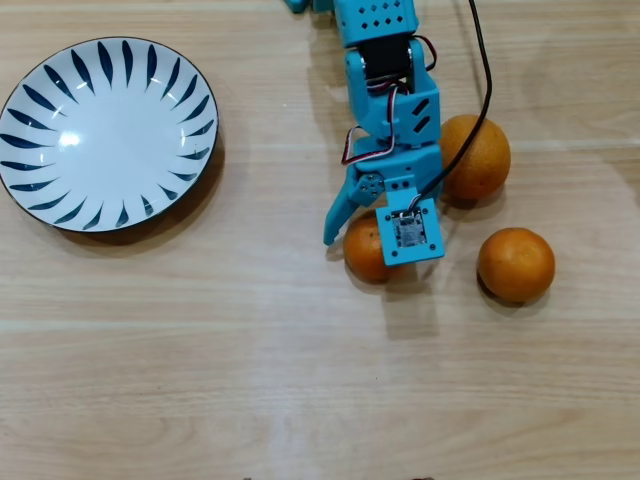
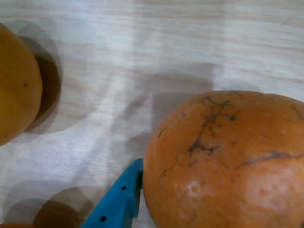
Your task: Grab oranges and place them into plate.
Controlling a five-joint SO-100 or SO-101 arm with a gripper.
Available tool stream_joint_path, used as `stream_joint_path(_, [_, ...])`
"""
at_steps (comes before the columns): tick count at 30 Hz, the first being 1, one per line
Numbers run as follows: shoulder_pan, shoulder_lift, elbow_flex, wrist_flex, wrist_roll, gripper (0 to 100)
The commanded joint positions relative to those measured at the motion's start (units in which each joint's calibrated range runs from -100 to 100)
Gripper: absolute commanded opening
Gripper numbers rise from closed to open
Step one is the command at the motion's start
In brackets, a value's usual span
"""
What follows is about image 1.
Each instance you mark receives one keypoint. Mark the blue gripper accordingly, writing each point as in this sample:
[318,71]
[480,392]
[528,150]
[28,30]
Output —
[400,163]

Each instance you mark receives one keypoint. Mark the small orange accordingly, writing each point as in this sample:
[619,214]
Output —
[362,255]

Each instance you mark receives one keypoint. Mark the large orange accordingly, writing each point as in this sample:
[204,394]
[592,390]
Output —
[490,170]

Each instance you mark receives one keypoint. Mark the medium orange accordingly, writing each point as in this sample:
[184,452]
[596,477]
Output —
[516,265]

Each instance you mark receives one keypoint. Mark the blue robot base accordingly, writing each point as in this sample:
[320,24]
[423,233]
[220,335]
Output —
[295,4]

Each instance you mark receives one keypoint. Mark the white plate blue stripes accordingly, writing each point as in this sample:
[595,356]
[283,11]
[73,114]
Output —
[110,140]

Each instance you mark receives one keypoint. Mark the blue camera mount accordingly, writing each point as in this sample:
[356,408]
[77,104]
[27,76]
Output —
[410,235]

